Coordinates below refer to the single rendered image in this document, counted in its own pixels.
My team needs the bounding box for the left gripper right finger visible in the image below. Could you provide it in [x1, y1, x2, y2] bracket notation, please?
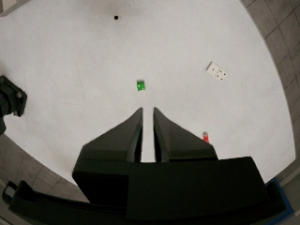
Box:
[153, 107, 218, 162]

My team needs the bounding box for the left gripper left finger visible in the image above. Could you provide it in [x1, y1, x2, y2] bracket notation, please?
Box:
[77, 107, 143, 162]

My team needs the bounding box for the green die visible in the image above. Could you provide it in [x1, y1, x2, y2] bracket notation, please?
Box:
[137, 82, 145, 91]

